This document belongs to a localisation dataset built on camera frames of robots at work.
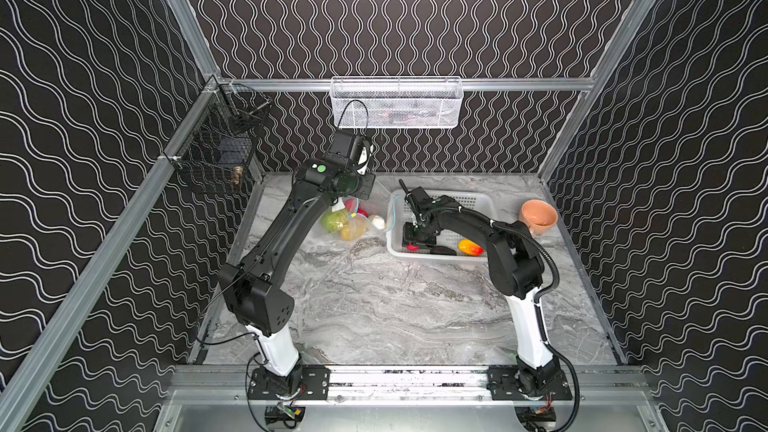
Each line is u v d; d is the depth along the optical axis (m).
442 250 0.95
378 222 0.91
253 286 0.43
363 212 1.06
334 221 0.97
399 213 1.04
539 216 1.04
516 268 0.57
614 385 0.76
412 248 0.93
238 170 0.81
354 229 0.92
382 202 1.00
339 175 0.54
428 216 0.75
